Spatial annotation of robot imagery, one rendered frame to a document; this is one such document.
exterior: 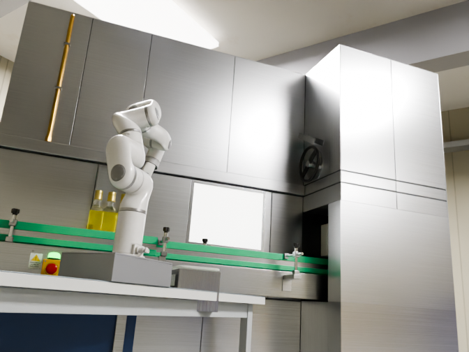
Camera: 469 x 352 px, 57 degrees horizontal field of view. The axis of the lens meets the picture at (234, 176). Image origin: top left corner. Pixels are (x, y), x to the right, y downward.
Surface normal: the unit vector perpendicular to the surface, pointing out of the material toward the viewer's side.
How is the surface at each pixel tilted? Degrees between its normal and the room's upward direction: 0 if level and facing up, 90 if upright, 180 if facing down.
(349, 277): 90
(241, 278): 90
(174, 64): 90
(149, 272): 90
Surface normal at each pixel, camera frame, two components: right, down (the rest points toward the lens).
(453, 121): -0.55, -0.27
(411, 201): 0.36, -0.24
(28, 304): 0.83, -0.11
